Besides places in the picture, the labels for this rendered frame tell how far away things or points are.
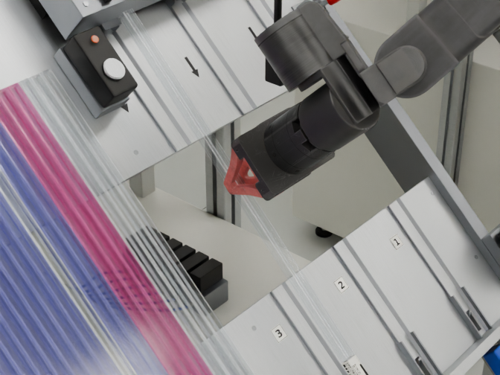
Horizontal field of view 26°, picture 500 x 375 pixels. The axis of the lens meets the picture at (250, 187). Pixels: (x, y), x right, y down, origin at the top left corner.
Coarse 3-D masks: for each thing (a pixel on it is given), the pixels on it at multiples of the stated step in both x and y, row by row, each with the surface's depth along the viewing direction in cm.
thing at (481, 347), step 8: (496, 328) 128; (488, 336) 126; (496, 336) 127; (472, 344) 127; (480, 344) 125; (488, 344) 126; (464, 352) 126; (472, 352) 124; (480, 352) 125; (456, 360) 125; (464, 360) 123; (472, 360) 123; (448, 368) 124; (456, 368) 122; (464, 368) 122
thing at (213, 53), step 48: (0, 0) 112; (192, 0) 126; (240, 0) 130; (288, 0) 134; (0, 48) 109; (48, 48) 112; (192, 48) 123; (240, 48) 127; (144, 96) 116; (192, 96) 120; (240, 96) 124; (144, 144) 114
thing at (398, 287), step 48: (432, 192) 134; (384, 240) 127; (432, 240) 131; (288, 288) 116; (336, 288) 120; (384, 288) 124; (432, 288) 128; (480, 288) 132; (240, 336) 111; (288, 336) 114; (384, 336) 121; (432, 336) 125; (480, 336) 128
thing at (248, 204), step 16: (128, 16) 112; (144, 32) 112; (144, 48) 112; (160, 64) 112; (160, 80) 112; (176, 80) 112; (176, 96) 111; (192, 112) 112; (192, 128) 112; (208, 128) 112; (208, 144) 111; (224, 160) 112; (224, 176) 112; (240, 176) 112; (256, 208) 111; (256, 224) 111; (272, 240) 111; (288, 256) 111; (288, 272) 111; (304, 288) 111; (304, 304) 111; (320, 304) 111; (320, 320) 111; (336, 336) 111; (336, 352) 111; (352, 352) 111
